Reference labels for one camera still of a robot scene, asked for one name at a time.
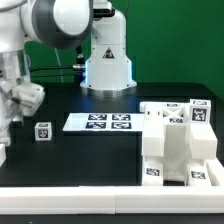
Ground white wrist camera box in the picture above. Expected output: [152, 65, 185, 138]
[12, 82, 45, 117]

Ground black cables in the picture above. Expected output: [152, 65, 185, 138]
[29, 64, 86, 81]

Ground white L-shaped fence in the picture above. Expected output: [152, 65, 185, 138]
[0, 160, 224, 215]

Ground small white cube nut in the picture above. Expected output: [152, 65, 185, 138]
[35, 122, 52, 141]

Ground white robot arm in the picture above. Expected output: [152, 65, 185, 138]
[0, 0, 136, 147]

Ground white cube nut with tag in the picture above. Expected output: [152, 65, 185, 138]
[189, 99, 211, 124]

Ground white chair seat part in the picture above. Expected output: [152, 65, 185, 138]
[141, 118, 217, 186]

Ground grey camera on stand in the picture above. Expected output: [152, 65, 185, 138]
[93, 0, 115, 18]

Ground white tag sheet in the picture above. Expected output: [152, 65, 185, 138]
[63, 113, 144, 132]

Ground white chair back frame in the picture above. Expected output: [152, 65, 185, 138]
[139, 101, 218, 160]

